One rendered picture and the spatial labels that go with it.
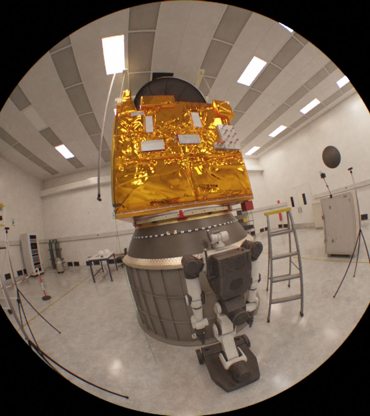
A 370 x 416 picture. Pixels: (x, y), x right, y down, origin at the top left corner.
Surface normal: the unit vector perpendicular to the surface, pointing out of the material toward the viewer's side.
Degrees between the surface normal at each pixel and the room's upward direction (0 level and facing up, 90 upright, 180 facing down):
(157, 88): 125
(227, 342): 60
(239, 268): 90
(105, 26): 180
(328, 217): 90
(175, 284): 90
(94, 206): 90
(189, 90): 136
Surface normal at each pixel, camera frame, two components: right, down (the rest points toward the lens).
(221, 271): 0.13, -0.13
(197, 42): 0.16, 0.98
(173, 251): -0.21, -0.53
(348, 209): -0.96, 0.14
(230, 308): -0.02, -0.79
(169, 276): -0.23, -0.07
